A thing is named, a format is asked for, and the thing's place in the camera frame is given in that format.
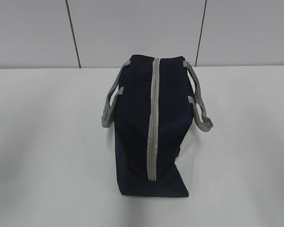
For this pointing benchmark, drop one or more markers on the navy blue lunch bag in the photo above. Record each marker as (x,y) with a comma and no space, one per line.
(151,106)

